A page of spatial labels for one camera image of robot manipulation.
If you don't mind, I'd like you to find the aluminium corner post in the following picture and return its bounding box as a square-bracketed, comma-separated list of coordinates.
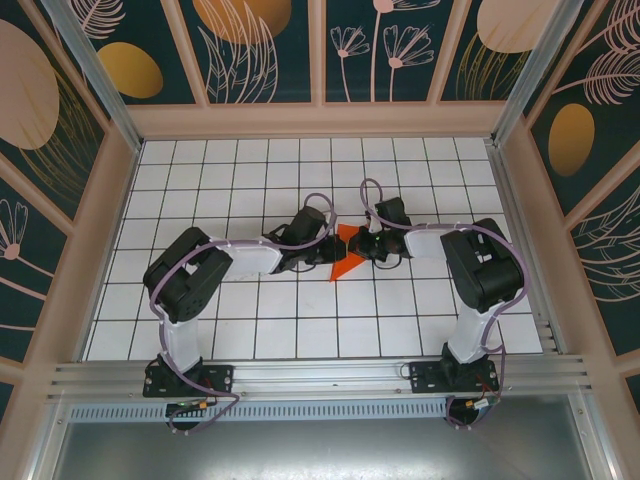
[489, 0, 586, 146]
[39, 0, 144, 154]

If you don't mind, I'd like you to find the aluminium side rail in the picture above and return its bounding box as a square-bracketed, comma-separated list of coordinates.
[487, 142, 569, 356]

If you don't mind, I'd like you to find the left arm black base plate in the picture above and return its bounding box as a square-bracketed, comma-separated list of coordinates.
[142, 363, 236, 399]

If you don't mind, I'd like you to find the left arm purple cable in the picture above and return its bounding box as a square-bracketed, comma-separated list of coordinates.
[149, 192, 337, 436]

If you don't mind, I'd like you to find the grey metal shelf sheet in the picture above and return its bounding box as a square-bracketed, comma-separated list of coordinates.
[49, 418, 596, 480]

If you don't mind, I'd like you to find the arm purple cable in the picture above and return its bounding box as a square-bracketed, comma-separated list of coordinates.
[359, 177, 531, 431]
[149, 192, 337, 436]

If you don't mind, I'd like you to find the slotted grey cable duct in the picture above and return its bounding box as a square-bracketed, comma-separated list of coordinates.
[67, 399, 451, 424]

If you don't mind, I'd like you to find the long aluminium mounting rail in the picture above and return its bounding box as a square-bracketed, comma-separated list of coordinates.
[47, 354, 594, 406]

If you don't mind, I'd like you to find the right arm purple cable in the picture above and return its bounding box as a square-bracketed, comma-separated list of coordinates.
[359, 177, 531, 431]

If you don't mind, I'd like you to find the orange square paper sheet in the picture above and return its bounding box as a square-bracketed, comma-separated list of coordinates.
[327, 223, 366, 283]

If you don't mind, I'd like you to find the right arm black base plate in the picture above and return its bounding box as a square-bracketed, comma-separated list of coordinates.
[408, 359, 501, 396]

